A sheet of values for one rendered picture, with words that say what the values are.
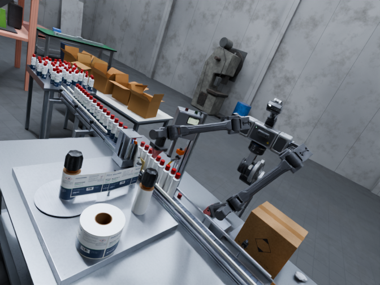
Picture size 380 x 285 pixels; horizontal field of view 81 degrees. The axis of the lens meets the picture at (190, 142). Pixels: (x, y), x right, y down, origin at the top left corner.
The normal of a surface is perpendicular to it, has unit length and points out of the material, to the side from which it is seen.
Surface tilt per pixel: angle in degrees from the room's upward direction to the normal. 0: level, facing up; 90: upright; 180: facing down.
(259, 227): 90
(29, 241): 0
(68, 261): 0
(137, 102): 90
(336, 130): 90
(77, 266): 0
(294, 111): 90
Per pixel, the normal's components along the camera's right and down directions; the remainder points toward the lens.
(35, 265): 0.35, -0.86
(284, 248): -0.65, 0.06
